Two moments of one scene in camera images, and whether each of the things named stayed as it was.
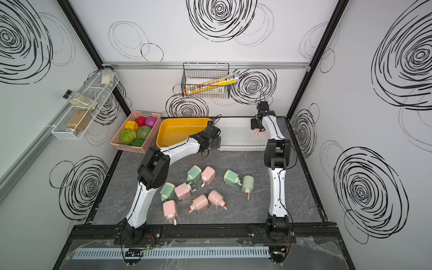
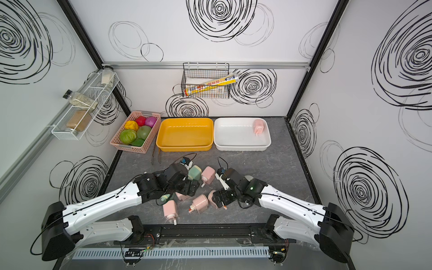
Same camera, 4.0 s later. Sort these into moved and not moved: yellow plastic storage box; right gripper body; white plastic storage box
Moved: right gripper body
Not moved: white plastic storage box; yellow plastic storage box
